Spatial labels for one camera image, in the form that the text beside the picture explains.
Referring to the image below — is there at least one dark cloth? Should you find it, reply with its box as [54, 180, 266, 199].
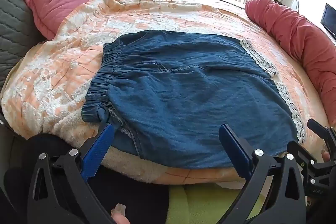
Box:
[4, 133, 170, 224]

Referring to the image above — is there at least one black screen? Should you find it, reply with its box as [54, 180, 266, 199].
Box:
[320, 3, 336, 39]

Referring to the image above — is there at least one peach and white blanket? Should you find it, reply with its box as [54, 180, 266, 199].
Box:
[1, 0, 329, 185]

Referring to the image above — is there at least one pink pillow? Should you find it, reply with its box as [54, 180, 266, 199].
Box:
[25, 0, 120, 40]

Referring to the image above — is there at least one blue denim pants lace trim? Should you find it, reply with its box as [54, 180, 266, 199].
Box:
[81, 30, 306, 170]

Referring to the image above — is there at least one green fleece clothing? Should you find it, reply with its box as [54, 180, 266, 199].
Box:
[168, 182, 266, 224]

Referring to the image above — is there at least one red bolster pillow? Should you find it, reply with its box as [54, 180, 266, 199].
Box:
[245, 0, 336, 127]

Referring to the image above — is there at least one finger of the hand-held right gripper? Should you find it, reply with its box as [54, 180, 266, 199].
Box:
[307, 118, 336, 146]
[287, 141, 317, 170]

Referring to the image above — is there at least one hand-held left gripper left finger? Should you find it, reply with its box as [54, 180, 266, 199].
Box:
[28, 123, 126, 224]

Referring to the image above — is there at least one grey quilted headboard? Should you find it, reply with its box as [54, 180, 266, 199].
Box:
[0, 0, 143, 89]

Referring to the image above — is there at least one person's left hand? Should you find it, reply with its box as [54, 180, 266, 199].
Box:
[112, 203, 130, 224]

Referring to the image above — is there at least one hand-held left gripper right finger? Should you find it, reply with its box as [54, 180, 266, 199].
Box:
[219, 123, 308, 224]

